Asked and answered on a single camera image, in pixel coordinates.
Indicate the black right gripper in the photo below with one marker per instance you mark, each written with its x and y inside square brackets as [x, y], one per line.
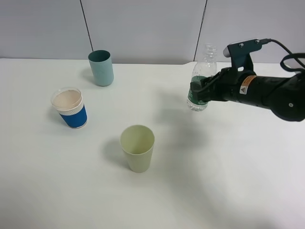
[224, 86]

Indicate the clear green-label water bottle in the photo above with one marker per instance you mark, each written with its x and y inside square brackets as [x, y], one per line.
[205, 67]

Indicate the blue sleeved paper cup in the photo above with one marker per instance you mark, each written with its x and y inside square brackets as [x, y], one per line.
[69, 104]

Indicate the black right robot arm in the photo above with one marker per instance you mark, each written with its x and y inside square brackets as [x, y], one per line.
[284, 96]

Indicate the light green plastic cup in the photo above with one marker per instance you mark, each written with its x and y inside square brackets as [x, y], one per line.
[137, 142]

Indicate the teal plastic cup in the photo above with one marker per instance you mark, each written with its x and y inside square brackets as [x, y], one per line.
[101, 67]

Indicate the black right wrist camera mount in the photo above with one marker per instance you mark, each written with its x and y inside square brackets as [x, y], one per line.
[239, 52]

